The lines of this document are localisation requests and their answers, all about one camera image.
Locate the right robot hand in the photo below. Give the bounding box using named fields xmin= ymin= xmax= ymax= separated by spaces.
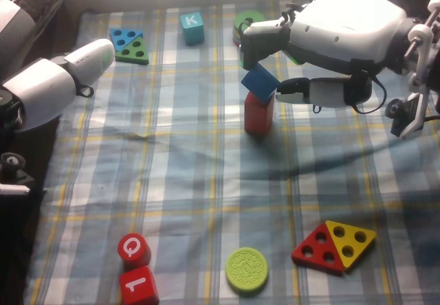
xmin=239 ymin=0 xmax=413 ymax=113

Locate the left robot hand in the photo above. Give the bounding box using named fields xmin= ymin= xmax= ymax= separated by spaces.
xmin=0 ymin=0 xmax=116 ymax=133

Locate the blue wooden block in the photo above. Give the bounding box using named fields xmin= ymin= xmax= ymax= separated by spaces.
xmin=240 ymin=63 xmax=281 ymax=105

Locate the red rectangular block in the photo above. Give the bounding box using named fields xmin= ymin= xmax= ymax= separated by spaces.
xmin=243 ymin=90 xmax=276 ymax=135

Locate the blue triangle block with holes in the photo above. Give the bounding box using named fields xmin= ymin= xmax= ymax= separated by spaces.
xmin=109 ymin=28 xmax=144 ymax=52

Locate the green triangle block with holes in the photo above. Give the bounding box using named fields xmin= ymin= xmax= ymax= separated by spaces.
xmin=114 ymin=36 xmax=151 ymax=66

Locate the yellow triangle block with holes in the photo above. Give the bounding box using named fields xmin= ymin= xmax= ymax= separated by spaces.
xmin=324 ymin=220 xmax=377 ymax=271

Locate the red triangle block with holes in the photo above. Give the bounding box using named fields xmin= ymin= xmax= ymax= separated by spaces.
xmin=291 ymin=223 xmax=344 ymax=277

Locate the teal letter K cube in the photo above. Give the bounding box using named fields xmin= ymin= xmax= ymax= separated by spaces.
xmin=179 ymin=12 xmax=206 ymax=47

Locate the red cylinder letter Q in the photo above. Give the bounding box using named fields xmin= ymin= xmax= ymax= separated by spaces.
xmin=117 ymin=233 xmax=152 ymax=271

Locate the blue plaid cloth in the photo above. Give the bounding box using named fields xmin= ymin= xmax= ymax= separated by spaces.
xmin=23 ymin=0 xmax=440 ymax=305

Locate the red cube number 1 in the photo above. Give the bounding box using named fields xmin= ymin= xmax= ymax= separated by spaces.
xmin=118 ymin=266 xmax=160 ymax=305

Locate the light green sandwich cookie toy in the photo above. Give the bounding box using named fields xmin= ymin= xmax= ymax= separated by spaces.
xmin=225 ymin=247 xmax=268 ymax=297

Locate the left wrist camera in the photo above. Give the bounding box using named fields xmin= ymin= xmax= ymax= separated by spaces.
xmin=0 ymin=152 xmax=35 ymax=196

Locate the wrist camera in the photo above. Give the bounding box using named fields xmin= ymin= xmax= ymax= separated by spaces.
xmin=384 ymin=98 xmax=426 ymax=137
xmin=0 ymin=152 xmax=35 ymax=196

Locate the coloured rings toy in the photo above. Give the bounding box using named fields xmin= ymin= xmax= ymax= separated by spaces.
xmin=232 ymin=9 xmax=267 ymax=47

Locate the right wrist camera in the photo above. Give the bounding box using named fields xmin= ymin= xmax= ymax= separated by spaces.
xmin=384 ymin=98 xmax=426 ymax=137

